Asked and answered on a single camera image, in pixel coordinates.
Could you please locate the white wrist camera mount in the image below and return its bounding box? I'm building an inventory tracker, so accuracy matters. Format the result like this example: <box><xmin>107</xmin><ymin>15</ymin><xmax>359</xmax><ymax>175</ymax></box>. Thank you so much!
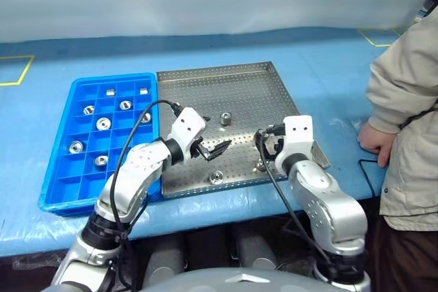
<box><xmin>282</xmin><ymin>115</ymin><xmax>314</xmax><ymax>156</ymax></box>
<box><xmin>166</xmin><ymin>107</ymin><xmax>208</xmax><ymax>165</ymax></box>

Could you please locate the dark background equipment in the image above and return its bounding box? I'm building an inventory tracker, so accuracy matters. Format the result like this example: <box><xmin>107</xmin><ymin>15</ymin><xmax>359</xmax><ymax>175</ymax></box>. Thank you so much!
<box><xmin>415</xmin><ymin>0</ymin><xmax>438</xmax><ymax>23</ymax></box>

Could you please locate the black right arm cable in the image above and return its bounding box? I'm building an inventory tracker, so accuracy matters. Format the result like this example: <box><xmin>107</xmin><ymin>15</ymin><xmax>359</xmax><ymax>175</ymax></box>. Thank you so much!
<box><xmin>255</xmin><ymin>129</ymin><xmax>339</xmax><ymax>279</ymax></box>

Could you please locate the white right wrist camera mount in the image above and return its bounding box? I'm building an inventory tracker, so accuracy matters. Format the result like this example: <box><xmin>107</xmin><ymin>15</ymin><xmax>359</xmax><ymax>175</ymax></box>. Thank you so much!
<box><xmin>282</xmin><ymin>115</ymin><xmax>314</xmax><ymax>156</ymax></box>

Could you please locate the blue plastic table cover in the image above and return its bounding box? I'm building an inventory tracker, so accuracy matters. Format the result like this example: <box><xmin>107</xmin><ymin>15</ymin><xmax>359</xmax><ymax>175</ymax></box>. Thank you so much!
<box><xmin>0</xmin><ymin>30</ymin><xmax>438</xmax><ymax>258</ymax></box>

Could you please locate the blue compartment plastic tray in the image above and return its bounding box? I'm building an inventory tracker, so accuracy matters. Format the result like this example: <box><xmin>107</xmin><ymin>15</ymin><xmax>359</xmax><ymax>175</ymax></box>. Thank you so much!
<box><xmin>38</xmin><ymin>72</ymin><xmax>164</xmax><ymax>217</ymax></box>

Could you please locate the person's bare hand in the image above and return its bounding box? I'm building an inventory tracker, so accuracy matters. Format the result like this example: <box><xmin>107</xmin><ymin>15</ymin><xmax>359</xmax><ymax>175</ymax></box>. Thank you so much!
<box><xmin>357</xmin><ymin>122</ymin><xmax>398</xmax><ymax>169</ymax></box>

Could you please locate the thin black table cable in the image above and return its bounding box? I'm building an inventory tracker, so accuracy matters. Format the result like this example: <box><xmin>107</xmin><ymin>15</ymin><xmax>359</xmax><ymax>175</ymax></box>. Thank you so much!
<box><xmin>358</xmin><ymin>158</ymin><xmax>381</xmax><ymax>199</ymax></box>

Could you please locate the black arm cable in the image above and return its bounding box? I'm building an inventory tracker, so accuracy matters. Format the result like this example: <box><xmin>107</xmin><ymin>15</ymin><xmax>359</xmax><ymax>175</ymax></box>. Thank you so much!
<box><xmin>109</xmin><ymin>99</ymin><xmax>182</xmax><ymax>292</ymax></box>
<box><xmin>255</xmin><ymin>129</ymin><xmax>339</xmax><ymax>279</ymax></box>

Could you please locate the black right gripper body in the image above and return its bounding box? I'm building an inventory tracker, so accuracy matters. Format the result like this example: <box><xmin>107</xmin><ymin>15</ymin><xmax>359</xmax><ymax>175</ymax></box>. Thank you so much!
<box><xmin>265</xmin><ymin>123</ymin><xmax>287</xmax><ymax>160</ymax></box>

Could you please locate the silver robot torso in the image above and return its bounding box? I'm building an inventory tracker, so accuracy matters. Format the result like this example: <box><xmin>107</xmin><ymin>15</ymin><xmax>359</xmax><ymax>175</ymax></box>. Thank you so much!
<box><xmin>136</xmin><ymin>266</ymin><xmax>343</xmax><ymax>292</ymax></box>

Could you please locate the person in beige jacket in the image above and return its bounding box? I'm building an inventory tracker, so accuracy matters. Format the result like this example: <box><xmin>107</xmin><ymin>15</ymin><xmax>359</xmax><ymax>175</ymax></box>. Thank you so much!
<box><xmin>365</xmin><ymin>6</ymin><xmax>438</xmax><ymax>292</ymax></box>

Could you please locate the perforated steel tray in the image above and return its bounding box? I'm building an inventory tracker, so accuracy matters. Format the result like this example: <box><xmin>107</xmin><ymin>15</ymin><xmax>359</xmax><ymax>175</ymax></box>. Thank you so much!
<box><xmin>156</xmin><ymin>61</ymin><xmax>331</xmax><ymax>200</ymax></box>

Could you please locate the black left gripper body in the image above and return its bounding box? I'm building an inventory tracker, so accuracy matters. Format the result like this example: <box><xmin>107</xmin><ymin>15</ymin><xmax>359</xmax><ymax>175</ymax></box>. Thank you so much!
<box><xmin>190</xmin><ymin>137</ymin><xmax>210</xmax><ymax>161</ymax></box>

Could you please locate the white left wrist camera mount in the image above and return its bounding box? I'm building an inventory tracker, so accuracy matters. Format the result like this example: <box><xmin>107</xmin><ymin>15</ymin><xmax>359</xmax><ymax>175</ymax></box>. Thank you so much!
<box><xmin>166</xmin><ymin>107</ymin><xmax>208</xmax><ymax>165</ymax></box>

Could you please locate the grey rounded robot leg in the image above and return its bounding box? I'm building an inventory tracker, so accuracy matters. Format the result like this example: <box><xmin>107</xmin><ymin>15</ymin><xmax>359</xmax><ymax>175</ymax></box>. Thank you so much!
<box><xmin>142</xmin><ymin>236</ymin><xmax>188</xmax><ymax>289</ymax></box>
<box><xmin>235</xmin><ymin>232</ymin><xmax>279</xmax><ymax>271</ymax></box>

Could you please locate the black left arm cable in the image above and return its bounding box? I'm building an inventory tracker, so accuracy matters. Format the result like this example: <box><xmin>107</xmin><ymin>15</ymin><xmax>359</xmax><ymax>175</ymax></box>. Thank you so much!
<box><xmin>109</xmin><ymin>99</ymin><xmax>182</xmax><ymax>292</ymax></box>

